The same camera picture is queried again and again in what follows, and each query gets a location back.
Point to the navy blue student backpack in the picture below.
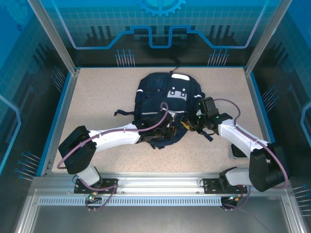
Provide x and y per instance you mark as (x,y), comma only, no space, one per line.
(158,102)

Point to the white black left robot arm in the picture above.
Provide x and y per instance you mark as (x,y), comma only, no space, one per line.
(114,138)

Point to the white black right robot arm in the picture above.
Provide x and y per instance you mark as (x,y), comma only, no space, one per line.
(233,133)

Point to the small green-lit connector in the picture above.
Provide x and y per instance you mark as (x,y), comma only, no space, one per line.
(91,197)
(233,198)

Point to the grey metal front tray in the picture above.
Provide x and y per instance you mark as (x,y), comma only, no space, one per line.
(158,218)

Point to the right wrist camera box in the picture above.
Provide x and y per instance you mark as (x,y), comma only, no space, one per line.
(198,112)

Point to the aluminium front rail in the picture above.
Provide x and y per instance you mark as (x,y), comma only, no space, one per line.
(158,182)

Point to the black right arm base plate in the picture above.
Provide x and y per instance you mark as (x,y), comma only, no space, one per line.
(209,185)

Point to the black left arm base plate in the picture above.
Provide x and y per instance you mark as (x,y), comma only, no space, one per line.
(109,180)

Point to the aluminium frame post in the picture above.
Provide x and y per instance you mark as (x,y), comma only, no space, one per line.
(55,36)
(266,36)

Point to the aluminium side rail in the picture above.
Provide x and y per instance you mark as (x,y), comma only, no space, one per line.
(68,97)

